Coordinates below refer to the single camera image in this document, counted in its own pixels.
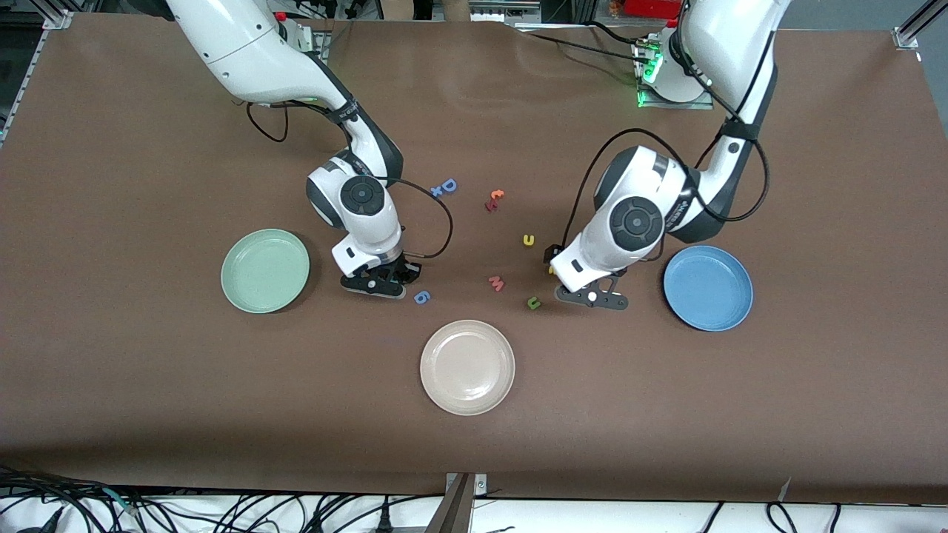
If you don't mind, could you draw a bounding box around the blue plate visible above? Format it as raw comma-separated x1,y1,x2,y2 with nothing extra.
663,245,755,332

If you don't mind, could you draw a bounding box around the grey metal frame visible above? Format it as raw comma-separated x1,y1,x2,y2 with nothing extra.
470,0,541,27

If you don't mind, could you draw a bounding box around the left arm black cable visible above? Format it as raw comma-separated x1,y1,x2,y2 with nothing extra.
565,74,772,257

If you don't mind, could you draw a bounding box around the green plate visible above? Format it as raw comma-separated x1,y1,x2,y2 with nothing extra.
220,228,311,315

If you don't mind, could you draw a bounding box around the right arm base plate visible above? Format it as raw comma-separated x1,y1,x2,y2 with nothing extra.
293,26,332,61

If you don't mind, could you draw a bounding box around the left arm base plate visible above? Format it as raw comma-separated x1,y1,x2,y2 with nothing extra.
633,37,716,111

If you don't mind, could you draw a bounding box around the brown table cover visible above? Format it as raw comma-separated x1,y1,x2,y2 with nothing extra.
0,13,948,506

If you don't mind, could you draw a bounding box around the teal tipped cable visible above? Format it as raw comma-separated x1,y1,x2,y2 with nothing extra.
102,487,141,516

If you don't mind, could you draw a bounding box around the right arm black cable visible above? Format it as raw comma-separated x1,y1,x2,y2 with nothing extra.
246,100,455,261

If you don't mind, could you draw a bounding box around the aluminium profile rail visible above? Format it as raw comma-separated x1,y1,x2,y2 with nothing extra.
892,0,948,50
0,0,73,145

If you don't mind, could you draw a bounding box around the red box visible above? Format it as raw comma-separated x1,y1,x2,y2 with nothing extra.
622,0,673,20

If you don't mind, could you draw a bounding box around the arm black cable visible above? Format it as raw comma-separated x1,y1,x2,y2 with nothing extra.
565,74,772,257
246,100,455,261

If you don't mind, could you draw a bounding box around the metal table bracket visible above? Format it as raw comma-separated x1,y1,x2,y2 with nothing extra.
426,472,490,533

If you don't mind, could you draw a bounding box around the beige plate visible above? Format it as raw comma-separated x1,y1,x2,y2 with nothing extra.
419,319,516,417

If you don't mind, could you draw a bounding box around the black table cable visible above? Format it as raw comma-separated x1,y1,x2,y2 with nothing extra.
515,30,645,61
587,21,647,48

